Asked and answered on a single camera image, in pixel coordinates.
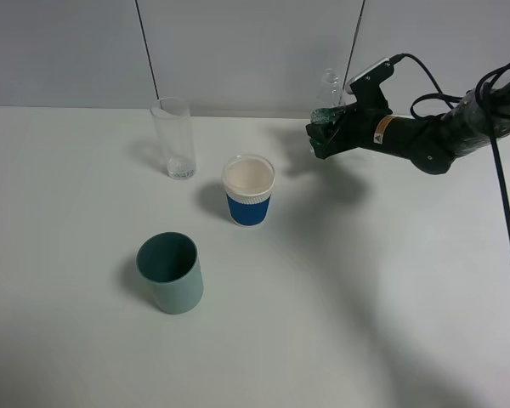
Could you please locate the blue sleeved paper cup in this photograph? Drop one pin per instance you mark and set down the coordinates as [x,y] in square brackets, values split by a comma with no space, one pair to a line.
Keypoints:
[248,182]

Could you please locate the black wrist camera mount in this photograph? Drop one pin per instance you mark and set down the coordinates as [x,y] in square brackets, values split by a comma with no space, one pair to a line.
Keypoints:
[365,87]

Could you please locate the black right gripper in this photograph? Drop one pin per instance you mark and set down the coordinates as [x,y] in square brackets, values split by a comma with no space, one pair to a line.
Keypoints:
[348,127]

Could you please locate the clear bottle green label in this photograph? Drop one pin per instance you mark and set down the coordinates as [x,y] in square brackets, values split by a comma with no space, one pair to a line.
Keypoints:
[327,105]

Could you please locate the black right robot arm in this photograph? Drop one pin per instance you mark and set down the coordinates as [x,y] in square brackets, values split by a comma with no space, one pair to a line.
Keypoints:
[430,143]

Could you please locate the teal green cup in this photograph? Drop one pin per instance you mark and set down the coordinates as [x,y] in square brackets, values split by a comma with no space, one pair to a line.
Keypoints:
[170,264]

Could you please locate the tall clear glass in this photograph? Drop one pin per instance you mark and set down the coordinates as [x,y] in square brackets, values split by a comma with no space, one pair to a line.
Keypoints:
[172,122]

